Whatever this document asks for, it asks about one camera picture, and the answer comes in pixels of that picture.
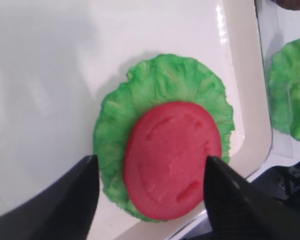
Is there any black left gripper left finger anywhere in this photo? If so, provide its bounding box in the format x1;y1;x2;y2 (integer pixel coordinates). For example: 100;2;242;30
0;155;100;240

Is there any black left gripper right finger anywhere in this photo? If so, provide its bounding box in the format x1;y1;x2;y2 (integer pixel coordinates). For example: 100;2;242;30
203;156;300;240

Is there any red tomato slice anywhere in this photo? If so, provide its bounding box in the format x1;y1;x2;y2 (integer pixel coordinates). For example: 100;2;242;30
123;101;222;221

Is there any green lettuce leaf in rack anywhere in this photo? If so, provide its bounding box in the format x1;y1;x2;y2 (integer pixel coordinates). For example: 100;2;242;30
267;38;300;142

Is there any white rectangular plate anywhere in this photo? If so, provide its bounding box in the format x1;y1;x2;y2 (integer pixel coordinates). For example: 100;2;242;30
0;0;273;240

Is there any green lettuce leaf on plate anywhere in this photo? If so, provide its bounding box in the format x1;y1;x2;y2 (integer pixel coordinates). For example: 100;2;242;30
92;54;235;222

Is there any front brown meat patty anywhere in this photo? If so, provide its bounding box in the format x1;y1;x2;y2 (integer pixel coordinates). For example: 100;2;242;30
274;0;300;11

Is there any clear acrylic divider wall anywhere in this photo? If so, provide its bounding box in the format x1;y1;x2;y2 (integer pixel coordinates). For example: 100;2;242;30
253;0;300;161

